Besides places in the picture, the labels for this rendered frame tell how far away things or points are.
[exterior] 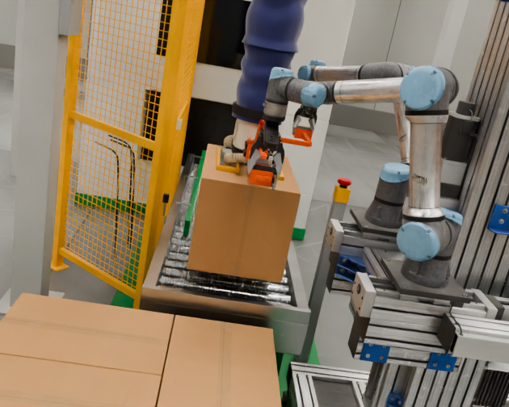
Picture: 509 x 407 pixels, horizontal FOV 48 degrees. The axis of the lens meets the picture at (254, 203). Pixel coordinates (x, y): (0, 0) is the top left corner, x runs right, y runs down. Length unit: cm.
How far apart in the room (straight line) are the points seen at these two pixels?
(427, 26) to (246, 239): 953
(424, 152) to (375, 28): 967
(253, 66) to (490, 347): 137
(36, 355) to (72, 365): 12
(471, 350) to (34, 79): 220
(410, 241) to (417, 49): 995
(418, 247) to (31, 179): 201
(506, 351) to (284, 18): 143
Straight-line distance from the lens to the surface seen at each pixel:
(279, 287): 268
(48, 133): 295
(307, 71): 255
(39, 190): 304
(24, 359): 204
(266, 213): 227
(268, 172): 188
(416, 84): 160
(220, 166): 236
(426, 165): 163
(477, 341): 183
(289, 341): 245
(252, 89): 238
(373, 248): 227
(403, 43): 1141
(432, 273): 181
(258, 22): 235
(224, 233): 230
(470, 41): 1184
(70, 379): 195
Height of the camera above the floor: 172
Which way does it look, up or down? 18 degrees down
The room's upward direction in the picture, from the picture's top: 11 degrees clockwise
